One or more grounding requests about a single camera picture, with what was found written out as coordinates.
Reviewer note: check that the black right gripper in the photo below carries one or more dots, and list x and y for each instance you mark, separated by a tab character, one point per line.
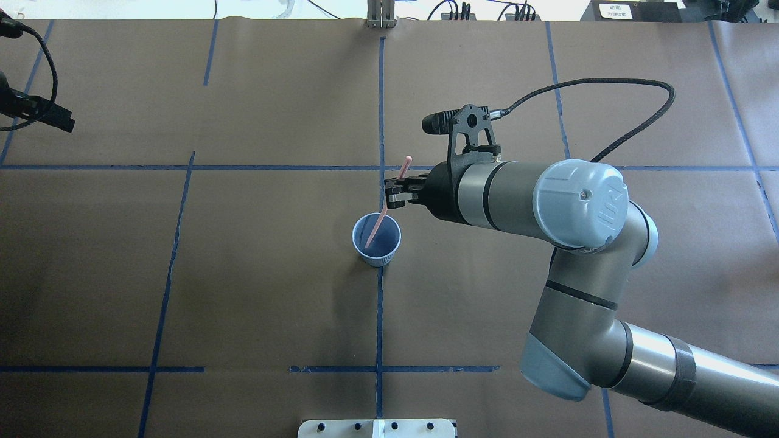
439	190

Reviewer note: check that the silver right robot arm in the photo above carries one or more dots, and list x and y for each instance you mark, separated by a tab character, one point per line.
599	236

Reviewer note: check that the blue ribbed cup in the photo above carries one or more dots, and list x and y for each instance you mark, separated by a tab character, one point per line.
376	250

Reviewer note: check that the pink chopstick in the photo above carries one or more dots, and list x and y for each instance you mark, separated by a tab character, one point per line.
404	168

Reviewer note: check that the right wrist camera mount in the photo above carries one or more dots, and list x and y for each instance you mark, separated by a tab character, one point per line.
471	138

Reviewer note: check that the black box with label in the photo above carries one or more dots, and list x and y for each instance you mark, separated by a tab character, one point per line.
635	11

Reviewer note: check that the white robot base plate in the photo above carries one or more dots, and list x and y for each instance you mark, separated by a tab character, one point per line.
419	427

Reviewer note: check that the black power strip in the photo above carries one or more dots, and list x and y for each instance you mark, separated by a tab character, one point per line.
461	12

